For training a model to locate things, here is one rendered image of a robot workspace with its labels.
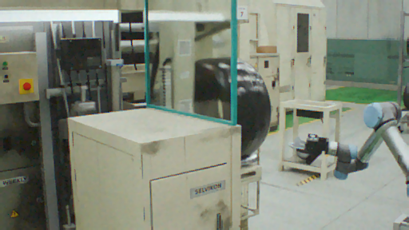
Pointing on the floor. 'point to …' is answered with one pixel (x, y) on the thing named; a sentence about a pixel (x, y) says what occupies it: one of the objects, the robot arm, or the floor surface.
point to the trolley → (402, 75)
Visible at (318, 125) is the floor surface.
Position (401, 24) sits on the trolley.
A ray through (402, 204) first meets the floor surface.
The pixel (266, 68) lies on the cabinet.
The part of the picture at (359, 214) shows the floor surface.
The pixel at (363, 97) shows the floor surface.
